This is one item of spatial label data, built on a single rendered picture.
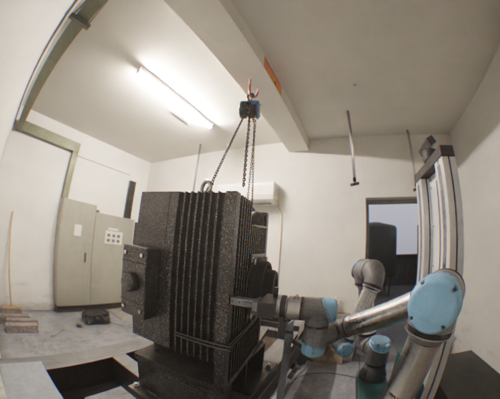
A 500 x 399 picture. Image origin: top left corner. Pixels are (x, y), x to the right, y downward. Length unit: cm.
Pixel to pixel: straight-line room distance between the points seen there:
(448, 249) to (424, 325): 38
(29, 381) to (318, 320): 126
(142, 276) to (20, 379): 88
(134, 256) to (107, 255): 315
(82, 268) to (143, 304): 303
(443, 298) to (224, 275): 60
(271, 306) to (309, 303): 11
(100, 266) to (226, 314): 336
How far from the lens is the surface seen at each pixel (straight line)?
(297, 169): 302
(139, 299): 86
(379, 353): 122
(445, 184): 84
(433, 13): 189
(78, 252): 377
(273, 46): 186
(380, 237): 693
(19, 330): 326
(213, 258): 74
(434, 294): 48
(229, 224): 72
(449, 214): 82
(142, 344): 169
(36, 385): 128
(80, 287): 389
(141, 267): 83
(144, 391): 122
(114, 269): 411
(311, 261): 280
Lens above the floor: 144
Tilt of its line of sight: 12 degrees up
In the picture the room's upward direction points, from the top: 4 degrees clockwise
